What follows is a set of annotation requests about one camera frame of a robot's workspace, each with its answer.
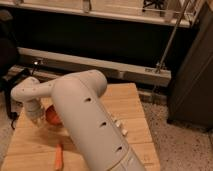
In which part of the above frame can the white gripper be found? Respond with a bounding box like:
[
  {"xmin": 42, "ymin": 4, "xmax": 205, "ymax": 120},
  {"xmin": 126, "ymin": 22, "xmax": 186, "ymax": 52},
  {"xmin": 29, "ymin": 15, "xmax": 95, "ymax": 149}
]
[{"xmin": 24, "ymin": 99, "xmax": 45, "ymax": 127}]

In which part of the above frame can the orange ceramic bowl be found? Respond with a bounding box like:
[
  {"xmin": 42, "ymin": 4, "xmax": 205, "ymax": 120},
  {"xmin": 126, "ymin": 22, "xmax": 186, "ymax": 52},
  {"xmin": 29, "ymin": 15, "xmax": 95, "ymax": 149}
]
[{"xmin": 45, "ymin": 105, "xmax": 62, "ymax": 126}]

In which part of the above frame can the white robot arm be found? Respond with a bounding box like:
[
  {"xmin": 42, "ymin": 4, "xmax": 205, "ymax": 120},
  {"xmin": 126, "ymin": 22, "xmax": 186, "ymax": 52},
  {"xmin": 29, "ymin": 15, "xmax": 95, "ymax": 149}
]
[{"xmin": 11, "ymin": 70, "xmax": 146, "ymax": 171}]

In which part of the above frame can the orange carrot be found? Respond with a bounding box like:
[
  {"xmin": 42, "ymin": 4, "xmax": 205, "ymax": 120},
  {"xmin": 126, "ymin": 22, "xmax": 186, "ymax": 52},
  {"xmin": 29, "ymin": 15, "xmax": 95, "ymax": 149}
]
[{"xmin": 54, "ymin": 143, "xmax": 63, "ymax": 171}]

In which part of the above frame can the black office chair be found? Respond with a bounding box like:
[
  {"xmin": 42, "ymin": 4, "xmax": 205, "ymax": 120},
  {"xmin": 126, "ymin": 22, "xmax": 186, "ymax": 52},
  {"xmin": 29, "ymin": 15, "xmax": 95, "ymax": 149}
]
[{"xmin": 0, "ymin": 9, "xmax": 20, "ymax": 91}]

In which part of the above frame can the white tube bottle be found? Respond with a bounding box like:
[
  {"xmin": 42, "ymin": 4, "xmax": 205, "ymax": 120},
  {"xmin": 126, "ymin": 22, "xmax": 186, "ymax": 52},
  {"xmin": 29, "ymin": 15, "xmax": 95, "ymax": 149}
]
[{"xmin": 112, "ymin": 116, "xmax": 128, "ymax": 137}]

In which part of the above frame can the metal pole stand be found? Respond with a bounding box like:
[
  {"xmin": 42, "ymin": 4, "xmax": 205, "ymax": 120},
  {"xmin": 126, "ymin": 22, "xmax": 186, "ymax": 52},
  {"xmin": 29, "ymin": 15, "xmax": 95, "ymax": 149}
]
[{"xmin": 155, "ymin": 0, "xmax": 190, "ymax": 74}]

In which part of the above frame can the dark cabinet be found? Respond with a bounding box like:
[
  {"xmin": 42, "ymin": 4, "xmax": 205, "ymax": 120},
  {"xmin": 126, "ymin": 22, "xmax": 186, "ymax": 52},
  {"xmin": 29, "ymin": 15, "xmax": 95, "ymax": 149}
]
[{"xmin": 167, "ymin": 2, "xmax": 213, "ymax": 129}]

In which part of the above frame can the black cable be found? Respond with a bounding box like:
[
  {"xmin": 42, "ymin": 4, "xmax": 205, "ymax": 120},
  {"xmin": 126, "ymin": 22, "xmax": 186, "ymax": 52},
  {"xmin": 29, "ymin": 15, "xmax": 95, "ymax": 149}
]
[{"xmin": 3, "ymin": 59, "xmax": 43, "ymax": 130}]

